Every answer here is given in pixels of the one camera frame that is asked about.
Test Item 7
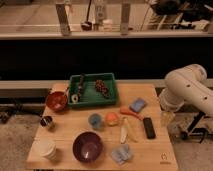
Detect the green plastic tray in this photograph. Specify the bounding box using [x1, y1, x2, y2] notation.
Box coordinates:
[68, 73, 119, 108]

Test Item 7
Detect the red bowl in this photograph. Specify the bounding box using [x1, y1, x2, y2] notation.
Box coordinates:
[45, 91, 68, 112]

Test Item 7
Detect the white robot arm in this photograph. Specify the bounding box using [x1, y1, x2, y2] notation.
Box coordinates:
[159, 64, 213, 117]

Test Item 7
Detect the wooden spoon in bowl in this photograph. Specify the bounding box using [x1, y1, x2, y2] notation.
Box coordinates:
[59, 87, 69, 103]

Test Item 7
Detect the purple bowl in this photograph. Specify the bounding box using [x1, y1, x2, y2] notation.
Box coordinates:
[72, 132, 103, 163]

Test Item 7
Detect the dark grape bunch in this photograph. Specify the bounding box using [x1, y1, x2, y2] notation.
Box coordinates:
[95, 80, 109, 98]

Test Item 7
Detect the orange carrot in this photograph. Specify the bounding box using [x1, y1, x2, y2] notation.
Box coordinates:
[119, 107, 143, 121]

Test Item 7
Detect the orange fruit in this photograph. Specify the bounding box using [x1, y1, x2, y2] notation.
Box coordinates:
[105, 112, 119, 126]

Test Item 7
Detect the blue cup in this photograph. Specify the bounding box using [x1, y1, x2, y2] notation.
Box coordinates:
[88, 113, 103, 130]

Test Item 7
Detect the blue sponge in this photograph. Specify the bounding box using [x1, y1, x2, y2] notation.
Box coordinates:
[129, 98, 146, 113]

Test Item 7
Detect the black remote control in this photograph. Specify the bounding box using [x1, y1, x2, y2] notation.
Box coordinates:
[143, 117, 156, 139]

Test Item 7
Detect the light blue cloth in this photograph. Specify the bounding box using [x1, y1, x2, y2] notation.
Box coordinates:
[110, 144, 133, 165]

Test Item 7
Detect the small metal cup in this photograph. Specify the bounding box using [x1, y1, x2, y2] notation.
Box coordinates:
[40, 116, 55, 130]

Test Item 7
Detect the white paper cup stack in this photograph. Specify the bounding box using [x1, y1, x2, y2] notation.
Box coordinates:
[35, 139, 56, 159]

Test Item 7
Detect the yellow black floor stand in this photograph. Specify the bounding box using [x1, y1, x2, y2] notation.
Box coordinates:
[177, 111, 213, 143]

